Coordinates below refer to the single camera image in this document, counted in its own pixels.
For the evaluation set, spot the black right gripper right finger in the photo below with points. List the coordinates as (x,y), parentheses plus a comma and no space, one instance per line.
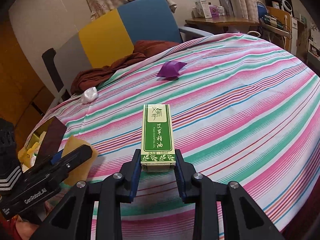
(241,215)

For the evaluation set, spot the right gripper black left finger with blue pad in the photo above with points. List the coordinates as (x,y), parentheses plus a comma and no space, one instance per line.
(73,215)

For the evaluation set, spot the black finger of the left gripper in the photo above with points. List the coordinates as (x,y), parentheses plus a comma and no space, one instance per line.
(72,156)

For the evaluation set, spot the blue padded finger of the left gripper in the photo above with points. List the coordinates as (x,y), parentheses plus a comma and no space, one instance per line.
(56,157)

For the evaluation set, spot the green essential oil box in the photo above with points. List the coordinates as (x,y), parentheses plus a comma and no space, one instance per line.
(157,146)

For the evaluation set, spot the gold metal tin box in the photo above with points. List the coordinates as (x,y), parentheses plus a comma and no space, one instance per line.
(44,142)

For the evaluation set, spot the tan soap bar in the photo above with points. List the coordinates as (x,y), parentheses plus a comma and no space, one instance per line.
(81,167)

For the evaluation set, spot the wooden wardrobe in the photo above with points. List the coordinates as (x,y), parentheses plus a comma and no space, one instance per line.
(24,97)

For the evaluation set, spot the white crumpled tissue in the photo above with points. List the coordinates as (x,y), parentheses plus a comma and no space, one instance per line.
(89,95)

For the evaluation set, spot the dark red jacket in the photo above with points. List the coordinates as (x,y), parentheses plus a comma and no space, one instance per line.
(143,49)

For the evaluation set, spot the striped pink green bedsheet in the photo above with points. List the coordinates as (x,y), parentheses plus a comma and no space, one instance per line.
(242,109)

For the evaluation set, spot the small purple packet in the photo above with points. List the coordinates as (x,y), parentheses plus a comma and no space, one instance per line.
(171,70)

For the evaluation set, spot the grey yellow blue chair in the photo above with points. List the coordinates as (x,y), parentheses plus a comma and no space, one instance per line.
(113,35)

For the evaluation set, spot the wooden side desk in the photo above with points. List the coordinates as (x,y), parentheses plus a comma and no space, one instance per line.
(222,24)

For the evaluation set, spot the white carton on desk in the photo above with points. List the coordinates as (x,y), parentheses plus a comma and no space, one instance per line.
(203,9)

